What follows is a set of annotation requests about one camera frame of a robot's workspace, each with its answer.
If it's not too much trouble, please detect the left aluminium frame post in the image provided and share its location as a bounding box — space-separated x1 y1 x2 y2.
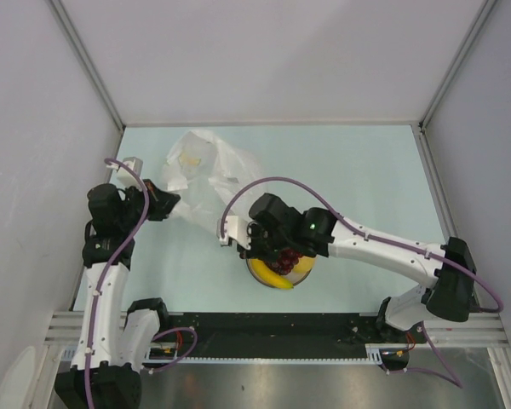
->
45 0 125 134

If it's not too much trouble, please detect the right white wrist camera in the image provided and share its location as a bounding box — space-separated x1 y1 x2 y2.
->
217 216 250 250

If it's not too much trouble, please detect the dark red fake fruit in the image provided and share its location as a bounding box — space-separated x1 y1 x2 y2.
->
270 249 302 275

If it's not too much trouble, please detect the yellow fake lemon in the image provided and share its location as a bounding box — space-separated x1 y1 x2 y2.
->
292 256 316 274

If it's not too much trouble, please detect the white slotted cable duct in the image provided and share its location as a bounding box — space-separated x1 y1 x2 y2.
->
61 343 387 366

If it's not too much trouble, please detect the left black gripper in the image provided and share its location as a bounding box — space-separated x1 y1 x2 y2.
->
118 179 180 231

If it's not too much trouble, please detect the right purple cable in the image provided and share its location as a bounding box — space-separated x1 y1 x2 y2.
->
221 176 504 389

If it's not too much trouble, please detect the yellow fake banana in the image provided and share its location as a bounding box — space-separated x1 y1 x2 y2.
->
247 259 294 290

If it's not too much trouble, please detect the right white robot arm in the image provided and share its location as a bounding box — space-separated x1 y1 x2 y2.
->
227 193 475 342

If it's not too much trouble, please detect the aluminium front rail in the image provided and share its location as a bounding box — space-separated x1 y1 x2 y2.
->
43 311 509 348

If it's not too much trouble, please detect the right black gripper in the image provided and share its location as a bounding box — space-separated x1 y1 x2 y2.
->
237 222 290 264

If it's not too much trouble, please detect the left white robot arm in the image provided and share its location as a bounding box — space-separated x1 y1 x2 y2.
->
55 180 180 408

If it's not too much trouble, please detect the right aluminium frame post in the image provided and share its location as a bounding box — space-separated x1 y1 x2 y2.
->
416 0 502 131

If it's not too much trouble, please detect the aluminium frame post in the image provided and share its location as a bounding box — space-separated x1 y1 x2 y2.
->
416 0 502 131
45 0 125 134

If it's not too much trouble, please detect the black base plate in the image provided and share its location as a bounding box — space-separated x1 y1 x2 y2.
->
144 312 426 370

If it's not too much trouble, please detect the white plastic bag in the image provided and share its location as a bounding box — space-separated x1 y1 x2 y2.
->
161 129 263 234

